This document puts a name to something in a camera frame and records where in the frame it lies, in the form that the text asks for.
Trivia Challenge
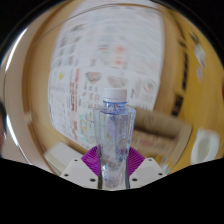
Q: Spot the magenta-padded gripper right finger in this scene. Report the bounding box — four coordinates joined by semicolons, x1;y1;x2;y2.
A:
126;146;167;190

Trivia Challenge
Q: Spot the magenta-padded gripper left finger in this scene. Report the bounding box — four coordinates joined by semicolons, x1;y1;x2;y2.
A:
59;145;101;190

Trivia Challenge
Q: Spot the clear plastic water bottle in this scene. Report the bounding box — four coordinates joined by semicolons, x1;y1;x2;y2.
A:
92;87;137;191

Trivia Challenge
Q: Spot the brown cardboard box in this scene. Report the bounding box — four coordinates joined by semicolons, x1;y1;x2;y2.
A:
130;106;194;158

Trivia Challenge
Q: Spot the large printed wall poster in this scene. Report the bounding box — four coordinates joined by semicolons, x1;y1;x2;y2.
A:
47;14;167;152

